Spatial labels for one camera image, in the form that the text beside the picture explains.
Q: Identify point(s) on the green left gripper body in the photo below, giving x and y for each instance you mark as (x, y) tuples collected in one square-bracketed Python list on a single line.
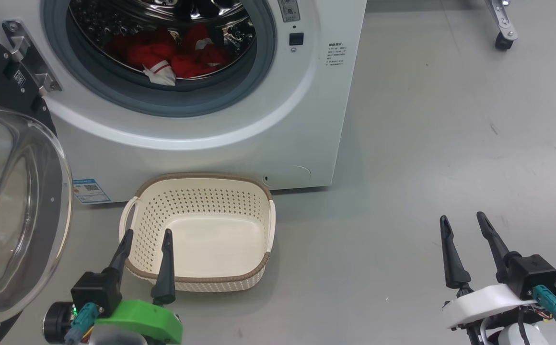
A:
[(148, 321)]

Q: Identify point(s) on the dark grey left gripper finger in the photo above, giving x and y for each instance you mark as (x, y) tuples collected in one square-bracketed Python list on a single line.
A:
[(122, 258), (165, 278)]

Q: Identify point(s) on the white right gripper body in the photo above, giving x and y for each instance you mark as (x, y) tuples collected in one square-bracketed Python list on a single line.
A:
[(484, 302)]

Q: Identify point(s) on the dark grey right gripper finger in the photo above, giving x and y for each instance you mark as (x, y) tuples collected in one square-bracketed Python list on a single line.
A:
[(454, 268), (496, 244)]

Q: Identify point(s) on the washing machine glass door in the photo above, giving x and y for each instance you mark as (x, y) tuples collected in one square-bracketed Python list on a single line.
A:
[(14, 201)]

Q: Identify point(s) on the red and white garment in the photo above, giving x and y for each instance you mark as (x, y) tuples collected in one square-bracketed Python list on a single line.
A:
[(187, 60)]

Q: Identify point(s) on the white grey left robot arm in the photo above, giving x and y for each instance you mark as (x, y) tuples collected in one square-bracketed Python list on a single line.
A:
[(115, 339)]

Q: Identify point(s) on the cream perforated laundry basket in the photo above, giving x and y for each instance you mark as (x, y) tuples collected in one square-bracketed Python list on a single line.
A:
[(211, 239)]

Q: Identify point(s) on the grey rubber door gasket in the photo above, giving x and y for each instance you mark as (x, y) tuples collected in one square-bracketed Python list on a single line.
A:
[(163, 98)]

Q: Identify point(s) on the white front-load washing machine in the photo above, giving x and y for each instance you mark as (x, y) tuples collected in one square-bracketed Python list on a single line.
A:
[(239, 115)]

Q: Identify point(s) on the metal washer door hinge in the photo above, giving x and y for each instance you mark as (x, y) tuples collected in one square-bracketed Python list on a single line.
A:
[(31, 60)]

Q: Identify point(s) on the steel drum with red clothes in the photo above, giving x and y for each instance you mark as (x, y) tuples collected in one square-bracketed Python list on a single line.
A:
[(115, 19)]

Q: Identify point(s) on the grey warning label sticker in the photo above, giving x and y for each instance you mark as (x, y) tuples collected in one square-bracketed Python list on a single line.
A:
[(289, 9)]

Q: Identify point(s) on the blue energy label sticker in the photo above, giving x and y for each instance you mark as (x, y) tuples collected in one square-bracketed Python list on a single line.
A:
[(91, 191)]

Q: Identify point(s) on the metal stand caster wheel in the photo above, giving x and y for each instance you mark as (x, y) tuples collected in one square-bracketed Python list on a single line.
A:
[(502, 26)]

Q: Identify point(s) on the printed text sticker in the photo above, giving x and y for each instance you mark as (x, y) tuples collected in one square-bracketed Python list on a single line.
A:
[(336, 54)]

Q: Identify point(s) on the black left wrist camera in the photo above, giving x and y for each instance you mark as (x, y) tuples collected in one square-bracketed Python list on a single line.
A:
[(96, 292)]

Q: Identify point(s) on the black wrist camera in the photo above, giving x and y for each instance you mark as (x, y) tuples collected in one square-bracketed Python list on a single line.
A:
[(532, 273), (96, 292)]

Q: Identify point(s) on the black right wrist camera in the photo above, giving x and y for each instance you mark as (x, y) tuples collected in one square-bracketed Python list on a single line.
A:
[(532, 273)]

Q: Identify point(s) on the teal right camera connector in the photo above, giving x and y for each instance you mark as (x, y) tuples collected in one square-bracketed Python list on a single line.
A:
[(549, 302)]

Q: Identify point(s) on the teal camera connector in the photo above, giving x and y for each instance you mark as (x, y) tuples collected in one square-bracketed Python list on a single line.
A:
[(81, 323), (549, 302)]

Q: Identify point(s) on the teal left camera connector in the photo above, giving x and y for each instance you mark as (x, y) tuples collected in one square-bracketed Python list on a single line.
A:
[(81, 323)]

